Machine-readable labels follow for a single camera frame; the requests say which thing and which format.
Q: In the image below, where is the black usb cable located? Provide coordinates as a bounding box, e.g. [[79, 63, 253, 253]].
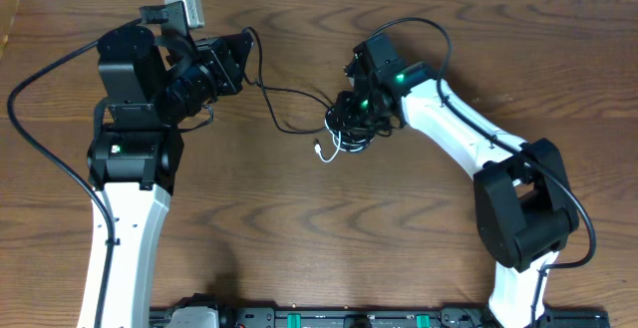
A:
[[324, 108, 395, 156], [240, 25, 334, 136]]

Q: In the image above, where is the white usb cable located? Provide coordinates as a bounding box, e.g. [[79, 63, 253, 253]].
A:
[[313, 118, 373, 164]]

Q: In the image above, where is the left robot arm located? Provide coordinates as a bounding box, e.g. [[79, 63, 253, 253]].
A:
[[78, 2, 253, 327]]

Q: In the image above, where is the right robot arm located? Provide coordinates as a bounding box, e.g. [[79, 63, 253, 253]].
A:
[[325, 33, 580, 327]]

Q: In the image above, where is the clear tape piece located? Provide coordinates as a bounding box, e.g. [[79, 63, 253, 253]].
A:
[[472, 94, 513, 106]]

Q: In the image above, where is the wooden board at edge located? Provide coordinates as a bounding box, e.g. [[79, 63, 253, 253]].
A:
[[0, 0, 21, 56]]

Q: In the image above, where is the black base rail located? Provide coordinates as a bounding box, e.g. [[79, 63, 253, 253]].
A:
[[149, 292, 610, 328]]

